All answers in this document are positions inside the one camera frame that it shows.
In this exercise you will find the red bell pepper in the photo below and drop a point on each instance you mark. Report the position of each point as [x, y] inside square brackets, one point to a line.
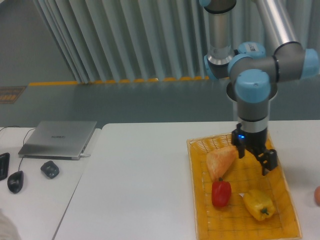
[220, 193]

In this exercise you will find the black power adapter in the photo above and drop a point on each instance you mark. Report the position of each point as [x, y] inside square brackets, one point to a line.
[50, 169]

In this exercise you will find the black keyboard edge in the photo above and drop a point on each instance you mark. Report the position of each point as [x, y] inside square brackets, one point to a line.
[4, 165]

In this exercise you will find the orange round fruit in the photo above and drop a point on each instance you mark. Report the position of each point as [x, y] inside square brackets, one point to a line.
[317, 195]

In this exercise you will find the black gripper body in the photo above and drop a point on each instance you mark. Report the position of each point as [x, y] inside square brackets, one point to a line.
[254, 142]

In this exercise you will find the black computer mouse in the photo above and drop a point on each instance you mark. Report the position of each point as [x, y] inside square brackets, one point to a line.
[15, 182]

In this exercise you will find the triangular bread slice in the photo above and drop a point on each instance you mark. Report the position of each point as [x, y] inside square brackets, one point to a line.
[219, 161]

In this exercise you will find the yellow woven basket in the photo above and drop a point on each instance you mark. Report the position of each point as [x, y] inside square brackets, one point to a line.
[234, 222]

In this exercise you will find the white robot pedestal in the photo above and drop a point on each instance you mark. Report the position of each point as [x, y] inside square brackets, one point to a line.
[232, 97]

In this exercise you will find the yellow bell pepper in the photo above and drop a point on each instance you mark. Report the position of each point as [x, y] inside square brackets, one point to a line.
[259, 204]

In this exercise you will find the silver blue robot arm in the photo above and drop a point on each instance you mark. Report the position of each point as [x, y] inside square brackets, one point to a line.
[253, 75]

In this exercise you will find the silver closed laptop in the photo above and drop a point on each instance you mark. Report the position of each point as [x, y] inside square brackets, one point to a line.
[61, 140]

